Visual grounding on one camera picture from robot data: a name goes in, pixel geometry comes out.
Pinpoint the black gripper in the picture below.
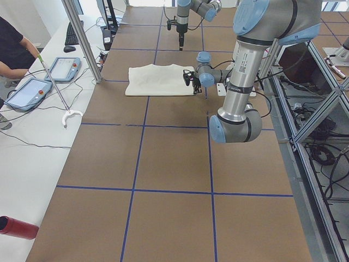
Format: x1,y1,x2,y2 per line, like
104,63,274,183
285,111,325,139
176,23,188,51
192,78,202,95

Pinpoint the cream long-sleeve cat shirt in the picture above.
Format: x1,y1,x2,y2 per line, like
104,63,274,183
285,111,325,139
125,64,194,96

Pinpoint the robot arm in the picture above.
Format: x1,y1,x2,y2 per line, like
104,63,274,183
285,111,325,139
209,1,322,143
176,0,222,51

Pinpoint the black power adapter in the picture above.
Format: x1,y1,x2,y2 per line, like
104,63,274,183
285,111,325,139
102,29,113,51

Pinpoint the black keyboard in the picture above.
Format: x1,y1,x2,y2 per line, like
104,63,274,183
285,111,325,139
64,22,79,46

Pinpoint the black computer mouse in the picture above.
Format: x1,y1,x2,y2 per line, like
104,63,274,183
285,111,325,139
63,45,76,53

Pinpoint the far teach pendant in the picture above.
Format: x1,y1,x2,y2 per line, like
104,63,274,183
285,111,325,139
49,57,81,83

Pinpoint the teach pendant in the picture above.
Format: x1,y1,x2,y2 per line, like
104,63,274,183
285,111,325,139
49,57,81,83
4,78,52,111

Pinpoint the white reacher grabber stick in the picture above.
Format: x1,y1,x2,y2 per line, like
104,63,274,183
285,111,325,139
38,55,83,128

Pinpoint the seated person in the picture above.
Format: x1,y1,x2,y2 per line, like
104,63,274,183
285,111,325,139
0,16,41,130

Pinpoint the near teach pendant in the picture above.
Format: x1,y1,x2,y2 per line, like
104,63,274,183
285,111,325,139
4,78,52,111

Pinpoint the red cylinder bottle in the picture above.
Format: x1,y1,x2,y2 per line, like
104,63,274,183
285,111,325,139
1,216,39,240

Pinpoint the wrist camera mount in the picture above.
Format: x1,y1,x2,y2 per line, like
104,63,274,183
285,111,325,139
166,16,177,31
183,69,194,86

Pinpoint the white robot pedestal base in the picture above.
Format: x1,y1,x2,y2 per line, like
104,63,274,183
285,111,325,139
216,61,256,97

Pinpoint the aluminium frame post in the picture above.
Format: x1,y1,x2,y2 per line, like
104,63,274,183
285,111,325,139
61,0,102,84

